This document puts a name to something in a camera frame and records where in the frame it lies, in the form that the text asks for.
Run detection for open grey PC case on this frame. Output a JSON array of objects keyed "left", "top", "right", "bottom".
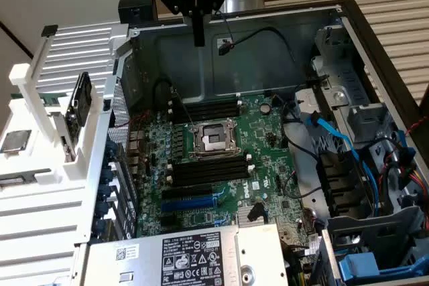
[{"left": 75, "top": 0, "right": 429, "bottom": 286}]

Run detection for printed cardboard box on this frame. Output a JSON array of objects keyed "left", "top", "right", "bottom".
[{"left": 156, "top": 0, "right": 185, "bottom": 15}]

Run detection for black box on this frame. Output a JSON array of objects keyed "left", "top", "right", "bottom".
[{"left": 117, "top": 0, "right": 158, "bottom": 25}]

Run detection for thin metal locking lever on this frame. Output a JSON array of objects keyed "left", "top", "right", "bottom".
[{"left": 170, "top": 87, "right": 196, "bottom": 127}]

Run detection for silver CPU socket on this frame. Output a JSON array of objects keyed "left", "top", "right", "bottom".
[{"left": 187, "top": 117, "right": 243, "bottom": 163}]

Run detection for green motherboard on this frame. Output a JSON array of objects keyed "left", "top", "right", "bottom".
[{"left": 126, "top": 93, "right": 324, "bottom": 257}]

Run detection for grey metal disk bay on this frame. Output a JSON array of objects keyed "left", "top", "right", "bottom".
[{"left": 311, "top": 24, "right": 391, "bottom": 146}]

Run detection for long black expansion slot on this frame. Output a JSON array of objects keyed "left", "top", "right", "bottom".
[{"left": 162, "top": 184, "right": 215, "bottom": 200}]

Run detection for light blue slot clip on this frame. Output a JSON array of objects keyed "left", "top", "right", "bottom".
[
  {"left": 214, "top": 214, "right": 233, "bottom": 229},
  {"left": 211, "top": 184, "right": 234, "bottom": 207}
]

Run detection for blue expansion slot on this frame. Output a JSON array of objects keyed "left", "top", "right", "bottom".
[{"left": 160, "top": 195, "right": 217, "bottom": 214}]

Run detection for white parts rack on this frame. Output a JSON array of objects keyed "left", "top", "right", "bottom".
[{"left": 0, "top": 24, "right": 111, "bottom": 196}]

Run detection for silver finned heatsink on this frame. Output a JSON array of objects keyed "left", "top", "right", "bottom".
[{"left": 237, "top": 204, "right": 266, "bottom": 232}]

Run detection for short black expansion slot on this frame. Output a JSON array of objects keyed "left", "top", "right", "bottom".
[{"left": 160, "top": 215, "right": 178, "bottom": 229}]

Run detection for black plastic shroud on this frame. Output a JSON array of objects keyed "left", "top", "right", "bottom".
[{"left": 316, "top": 151, "right": 365, "bottom": 216}]

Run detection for silver CPU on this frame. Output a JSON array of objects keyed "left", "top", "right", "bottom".
[{"left": 0, "top": 129, "right": 33, "bottom": 155}]

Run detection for silver power supply unit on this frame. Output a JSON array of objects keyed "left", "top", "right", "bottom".
[{"left": 78, "top": 224, "right": 290, "bottom": 286}]

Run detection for grey drive cage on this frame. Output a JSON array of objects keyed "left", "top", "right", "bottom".
[{"left": 326, "top": 205, "right": 429, "bottom": 286}]

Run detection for blue plastic drive latch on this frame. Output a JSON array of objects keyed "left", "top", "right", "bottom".
[{"left": 338, "top": 253, "right": 429, "bottom": 282}]

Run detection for black wire with plug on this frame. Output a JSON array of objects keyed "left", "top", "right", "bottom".
[{"left": 214, "top": 10, "right": 309, "bottom": 82}]

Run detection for black wire loop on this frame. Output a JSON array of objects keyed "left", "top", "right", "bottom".
[{"left": 152, "top": 78, "right": 175, "bottom": 113}]

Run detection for red black twisted wire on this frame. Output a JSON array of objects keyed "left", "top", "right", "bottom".
[
  {"left": 110, "top": 111, "right": 151, "bottom": 130},
  {"left": 404, "top": 120, "right": 429, "bottom": 136}
]

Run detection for blue disk wire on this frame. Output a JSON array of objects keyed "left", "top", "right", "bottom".
[{"left": 306, "top": 111, "right": 381, "bottom": 215}]

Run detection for graphics card with bracket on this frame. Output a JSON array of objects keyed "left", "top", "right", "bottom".
[{"left": 48, "top": 111, "right": 78, "bottom": 163}]

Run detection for black angled wire plug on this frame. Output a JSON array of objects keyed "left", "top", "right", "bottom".
[{"left": 249, "top": 201, "right": 268, "bottom": 223}]

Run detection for red yellow power wires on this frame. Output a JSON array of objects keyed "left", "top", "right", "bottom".
[{"left": 407, "top": 168, "right": 429, "bottom": 200}]

